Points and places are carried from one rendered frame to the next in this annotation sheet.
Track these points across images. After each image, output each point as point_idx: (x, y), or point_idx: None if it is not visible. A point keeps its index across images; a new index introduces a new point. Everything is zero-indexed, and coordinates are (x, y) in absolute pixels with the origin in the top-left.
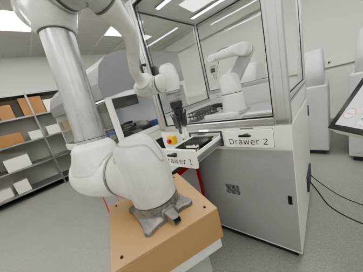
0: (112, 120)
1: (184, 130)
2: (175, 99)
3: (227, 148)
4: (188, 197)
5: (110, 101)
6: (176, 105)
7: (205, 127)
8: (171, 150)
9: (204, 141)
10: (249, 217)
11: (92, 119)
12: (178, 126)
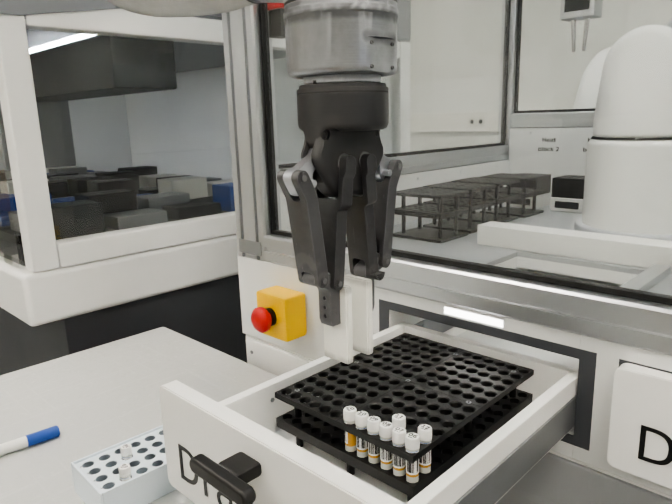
0: (10, 137)
1: (358, 303)
2: (347, 62)
3: (607, 469)
4: None
5: (18, 38)
6: (340, 114)
7: (491, 298)
8: (233, 428)
9: (472, 396)
10: None
11: None
12: (322, 268)
